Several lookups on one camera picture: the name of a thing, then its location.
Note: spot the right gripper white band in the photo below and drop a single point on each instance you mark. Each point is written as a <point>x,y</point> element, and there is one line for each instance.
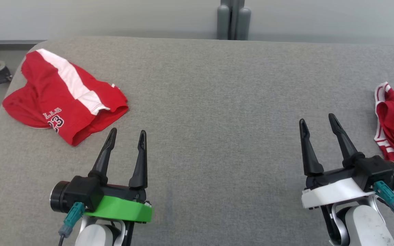
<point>330,193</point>

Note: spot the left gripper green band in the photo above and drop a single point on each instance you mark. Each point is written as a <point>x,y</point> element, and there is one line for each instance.
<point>121,208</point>

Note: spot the red shorts with white stripe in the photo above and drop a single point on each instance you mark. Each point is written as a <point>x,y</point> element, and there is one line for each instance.
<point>46,92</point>

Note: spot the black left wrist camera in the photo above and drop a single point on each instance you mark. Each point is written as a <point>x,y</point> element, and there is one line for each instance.
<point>86,191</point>

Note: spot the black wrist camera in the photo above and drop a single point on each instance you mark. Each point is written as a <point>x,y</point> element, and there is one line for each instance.
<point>86,191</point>
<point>375,171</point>

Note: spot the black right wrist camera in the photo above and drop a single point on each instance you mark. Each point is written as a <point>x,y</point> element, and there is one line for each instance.
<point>375,171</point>

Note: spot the black caster bracket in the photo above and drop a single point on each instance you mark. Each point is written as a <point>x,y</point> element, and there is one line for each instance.
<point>4,76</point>

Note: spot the grey metal post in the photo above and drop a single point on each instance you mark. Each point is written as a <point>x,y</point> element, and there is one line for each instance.
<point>244,24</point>

